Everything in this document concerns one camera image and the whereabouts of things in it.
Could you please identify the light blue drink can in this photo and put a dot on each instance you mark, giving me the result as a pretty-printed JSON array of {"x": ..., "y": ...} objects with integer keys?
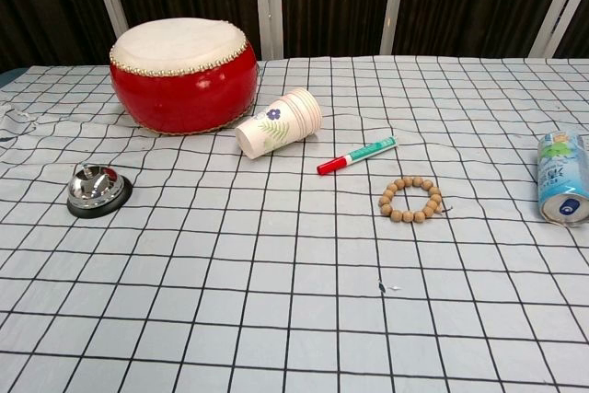
[{"x": 562, "y": 176}]

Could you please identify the red green white marker pen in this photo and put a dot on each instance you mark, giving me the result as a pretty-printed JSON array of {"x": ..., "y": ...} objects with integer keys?
[{"x": 356, "y": 155}]

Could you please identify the red drum with white skin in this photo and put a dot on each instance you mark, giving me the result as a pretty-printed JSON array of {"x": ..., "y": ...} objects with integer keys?
[{"x": 184, "y": 84}]

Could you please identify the dark brown pleated curtain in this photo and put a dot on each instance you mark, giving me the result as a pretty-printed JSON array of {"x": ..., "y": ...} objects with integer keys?
[{"x": 331, "y": 2}]

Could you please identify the silver call bell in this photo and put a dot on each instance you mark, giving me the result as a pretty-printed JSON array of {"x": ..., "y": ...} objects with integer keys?
[{"x": 97, "y": 190}]

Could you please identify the white black grid tablecloth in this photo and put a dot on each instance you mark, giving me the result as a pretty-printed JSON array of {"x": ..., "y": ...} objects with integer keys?
[{"x": 285, "y": 273}]

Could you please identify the stacked floral paper cups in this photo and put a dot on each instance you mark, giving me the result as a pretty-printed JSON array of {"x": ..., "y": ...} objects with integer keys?
[{"x": 276, "y": 123}]

